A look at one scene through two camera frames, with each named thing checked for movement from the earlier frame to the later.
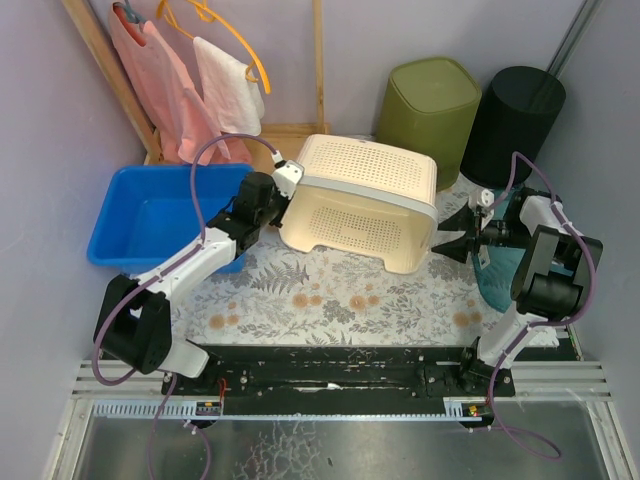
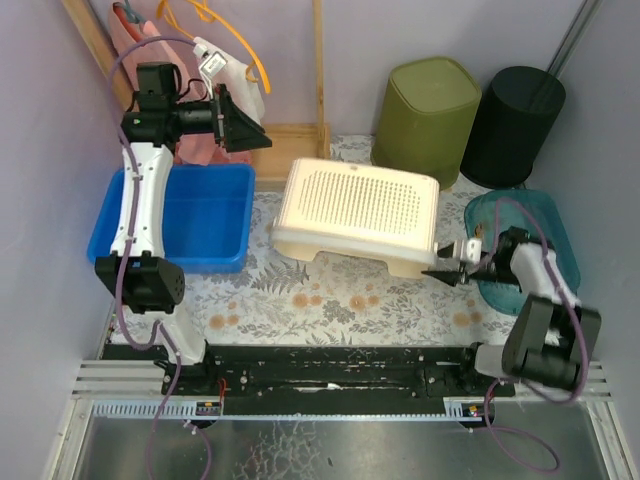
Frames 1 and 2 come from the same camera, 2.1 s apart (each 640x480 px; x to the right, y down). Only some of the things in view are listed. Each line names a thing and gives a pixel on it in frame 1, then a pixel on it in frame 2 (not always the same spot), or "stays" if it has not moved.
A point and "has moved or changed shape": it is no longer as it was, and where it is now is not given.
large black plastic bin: [514, 114] stays
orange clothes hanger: [207, 13] stays
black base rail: [414, 371] stays
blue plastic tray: [143, 215] stays
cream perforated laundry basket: [363, 197] has moved or changed shape
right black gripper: [475, 236] → [466, 267]
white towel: [236, 101] stays
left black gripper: [279, 209] → [220, 117]
